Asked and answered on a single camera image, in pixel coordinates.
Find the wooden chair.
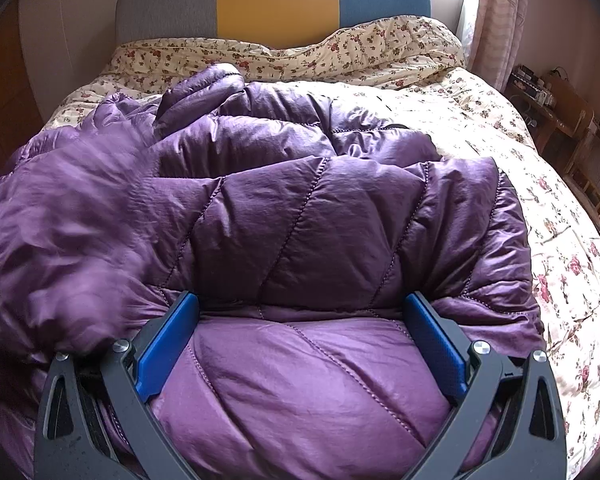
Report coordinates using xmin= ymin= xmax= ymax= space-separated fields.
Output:
xmin=564 ymin=110 xmax=600 ymax=232

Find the floral pillow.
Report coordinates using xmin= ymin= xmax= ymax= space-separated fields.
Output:
xmin=111 ymin=15 xmax=467 ymax=97

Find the purple puffer jacket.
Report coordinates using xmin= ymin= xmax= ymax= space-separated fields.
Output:
xmin=0 ymin=64 xmax=546 ymax=480

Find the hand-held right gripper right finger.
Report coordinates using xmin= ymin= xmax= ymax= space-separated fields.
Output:
xmin=402 ymin=290 xmax=567 ymax=480

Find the grey yellow blue headboard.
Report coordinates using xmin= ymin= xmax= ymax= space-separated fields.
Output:
xmin=115 ymin=0 xmax=433 ymax=43

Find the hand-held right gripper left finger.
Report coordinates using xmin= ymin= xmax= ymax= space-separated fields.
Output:
xmin=34 ymin=290 xmax=201 ymax=480

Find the wooden desk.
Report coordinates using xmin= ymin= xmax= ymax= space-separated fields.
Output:
xmin=505 ymin=65 xmax=597 ymax=157

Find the floral quilted bedspread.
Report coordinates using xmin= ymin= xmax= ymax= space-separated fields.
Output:
xmin=0 ymin=66 xmax=600 ymax=480

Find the pink patterned curtain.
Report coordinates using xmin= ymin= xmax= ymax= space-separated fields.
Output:
xmin=472 ymin=0 xmax=533 ymax=92

